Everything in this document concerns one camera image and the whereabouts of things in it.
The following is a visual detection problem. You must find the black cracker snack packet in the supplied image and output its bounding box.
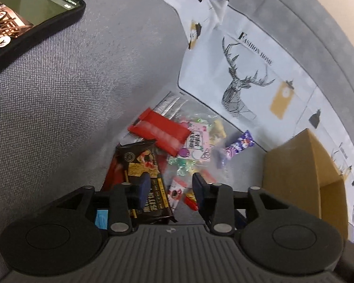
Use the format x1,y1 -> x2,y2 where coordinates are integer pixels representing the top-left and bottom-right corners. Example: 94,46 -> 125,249
116,140 -> 173,224

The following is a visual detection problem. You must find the red orange snack packet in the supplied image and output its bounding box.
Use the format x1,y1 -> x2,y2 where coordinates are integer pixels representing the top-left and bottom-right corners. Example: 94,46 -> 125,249
101,155 -> 123,192

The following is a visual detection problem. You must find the small red white sachet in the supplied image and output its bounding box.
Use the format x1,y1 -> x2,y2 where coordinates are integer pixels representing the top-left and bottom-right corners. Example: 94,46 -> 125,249
167,176 -> 188,213

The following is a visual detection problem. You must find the purple candy bar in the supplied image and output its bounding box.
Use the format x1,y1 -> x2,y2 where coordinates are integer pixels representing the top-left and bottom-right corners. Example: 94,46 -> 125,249
221,130 -> 254,165

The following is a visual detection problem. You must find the clear bag of candies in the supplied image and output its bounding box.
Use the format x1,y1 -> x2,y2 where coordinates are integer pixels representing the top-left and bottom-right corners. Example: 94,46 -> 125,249
120,92 -> 240,187

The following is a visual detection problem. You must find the brown cardboard box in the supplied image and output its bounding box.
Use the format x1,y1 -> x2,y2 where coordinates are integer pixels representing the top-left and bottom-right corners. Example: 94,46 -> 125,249
263,129 -> 348,238

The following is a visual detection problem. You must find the deer print sofa cover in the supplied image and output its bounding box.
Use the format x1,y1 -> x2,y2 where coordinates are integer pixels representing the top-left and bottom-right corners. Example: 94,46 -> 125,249
157,0 -> 354,215

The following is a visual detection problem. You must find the black smartphone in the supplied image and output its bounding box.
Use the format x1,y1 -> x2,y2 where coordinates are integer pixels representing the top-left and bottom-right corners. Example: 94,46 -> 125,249
0,0 -> 86,72

